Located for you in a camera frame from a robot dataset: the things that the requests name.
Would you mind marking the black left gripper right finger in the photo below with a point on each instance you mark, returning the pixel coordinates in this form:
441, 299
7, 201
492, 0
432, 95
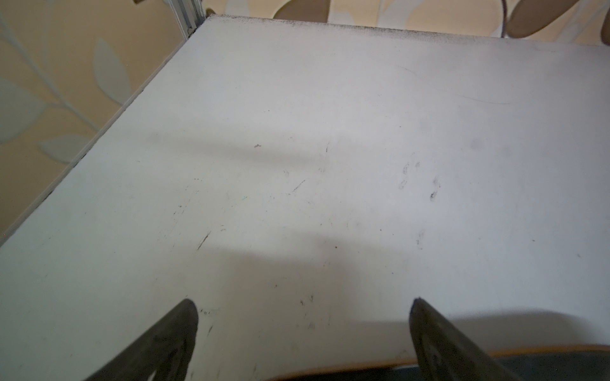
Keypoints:
445, 353

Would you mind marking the aluminium frame post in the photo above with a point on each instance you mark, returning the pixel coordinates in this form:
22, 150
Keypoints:
189, 14

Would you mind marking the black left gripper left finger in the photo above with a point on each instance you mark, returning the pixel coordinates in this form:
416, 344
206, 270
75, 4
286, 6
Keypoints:
163, 352

